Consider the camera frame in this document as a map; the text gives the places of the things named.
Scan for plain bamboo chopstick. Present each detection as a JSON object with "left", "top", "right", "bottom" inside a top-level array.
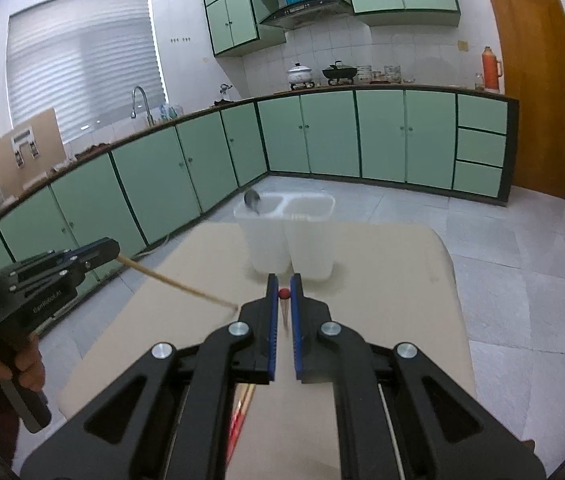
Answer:
[{"left": 116, "top": 254, "right": 239, "bottom": 311}]

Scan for red patterned bamboo chopstick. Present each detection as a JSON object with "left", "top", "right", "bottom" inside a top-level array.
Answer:
[
  {"left": 226, "top": 384, "right": 256, "bottom": 464},
  {"left": 278, "top": 287, "right": 291, "bottom": 334}
]

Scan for metal spoon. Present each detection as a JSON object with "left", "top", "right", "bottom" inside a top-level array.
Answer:
[{"left": 243, "top": 188, "right": 262, "bottom": 214}]

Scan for green lower kitchen cabinets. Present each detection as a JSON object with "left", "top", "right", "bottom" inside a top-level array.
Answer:
[{"left": 0, "top": 84, "right": 519, "bottom": 264}]

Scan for person's left hand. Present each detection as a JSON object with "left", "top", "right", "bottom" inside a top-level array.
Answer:
[{"left": 0, "top": 333, "right": 46, "bottom": 392}]

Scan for cardboard box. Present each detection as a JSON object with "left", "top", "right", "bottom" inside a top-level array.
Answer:
[{"left": 0, "top": 108, "right": 66, "bottom": 198}]

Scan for chrome faucet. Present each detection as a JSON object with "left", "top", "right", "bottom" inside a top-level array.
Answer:
[{"left": 129, "top": 84, "right": 156, "bottom": 127}]

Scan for white twin utensil holder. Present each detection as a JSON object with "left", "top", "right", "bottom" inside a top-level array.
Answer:
[{"left": 234, "top": 192, "right": 336, "bottom": 281}]

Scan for white window blinds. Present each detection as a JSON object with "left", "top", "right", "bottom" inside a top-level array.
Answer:
[{"left": 6, "top": 0, "right": 168, "bottom": 143}]

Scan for white cooking pot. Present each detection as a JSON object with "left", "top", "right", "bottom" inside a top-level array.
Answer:
[{"left": 287, "top": 63, "right": 315, "bottom": 90}]

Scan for black wok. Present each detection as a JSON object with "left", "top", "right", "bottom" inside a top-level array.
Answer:
[{"left": 323, "top": 60, "right": 357, "bottom": 86}]

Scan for range hood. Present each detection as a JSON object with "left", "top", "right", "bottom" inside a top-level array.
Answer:
[{"left": 260, "top": 0, "right": 353, "bottom": 30}]

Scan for glass jars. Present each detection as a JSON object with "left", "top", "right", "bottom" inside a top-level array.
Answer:
[{"left": 356, "top": 64, "right": 402, "bottom": 84}]

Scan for orange thermos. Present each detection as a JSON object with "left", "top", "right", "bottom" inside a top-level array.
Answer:
[{"left": 481, "top": 46, "right": 503, "bottom": 91}]

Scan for wooden door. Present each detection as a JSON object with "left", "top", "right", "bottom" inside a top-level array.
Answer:
[{"left": 491, "top": 0, "right": 565, "bottom": 198}]

